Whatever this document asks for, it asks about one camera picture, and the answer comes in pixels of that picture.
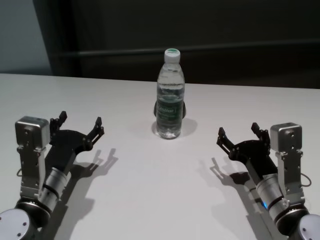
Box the dark horizontal wall rail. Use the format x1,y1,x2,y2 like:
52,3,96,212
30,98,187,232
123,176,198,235
53,46,320,58

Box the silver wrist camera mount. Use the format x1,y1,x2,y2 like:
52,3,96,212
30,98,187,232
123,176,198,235
269,121,304,201
14,115,51,201

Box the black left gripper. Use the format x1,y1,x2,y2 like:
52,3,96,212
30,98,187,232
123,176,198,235
46,110,105,175

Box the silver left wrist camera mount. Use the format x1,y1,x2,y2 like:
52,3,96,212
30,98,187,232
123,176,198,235
14,115,51,201

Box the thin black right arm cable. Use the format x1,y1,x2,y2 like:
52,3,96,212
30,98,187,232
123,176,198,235
300,172,312,188

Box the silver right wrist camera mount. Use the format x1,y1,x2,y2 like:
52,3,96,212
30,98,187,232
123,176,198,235
269,121,304,201

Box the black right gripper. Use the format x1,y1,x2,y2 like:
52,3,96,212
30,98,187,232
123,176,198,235
216,122,279,181

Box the clear water bottle green label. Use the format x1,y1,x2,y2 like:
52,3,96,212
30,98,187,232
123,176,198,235
156,47,186,140

